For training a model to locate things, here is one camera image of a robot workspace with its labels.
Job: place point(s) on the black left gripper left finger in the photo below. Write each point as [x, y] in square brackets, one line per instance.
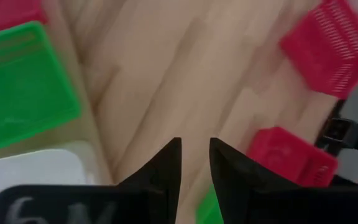
[154, 199]

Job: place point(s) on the green slotted plastic basket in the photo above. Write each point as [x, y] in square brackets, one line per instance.
[23, 87]
[208, 208]

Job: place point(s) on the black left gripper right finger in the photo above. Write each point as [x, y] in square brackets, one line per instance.
[259, 202]

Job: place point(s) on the red slotted plastic basket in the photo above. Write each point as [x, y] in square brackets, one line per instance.
[325, 49]
[284, 155]
[5, 15]

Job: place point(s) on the white plastic basket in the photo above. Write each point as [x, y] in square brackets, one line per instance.
[36, 168]

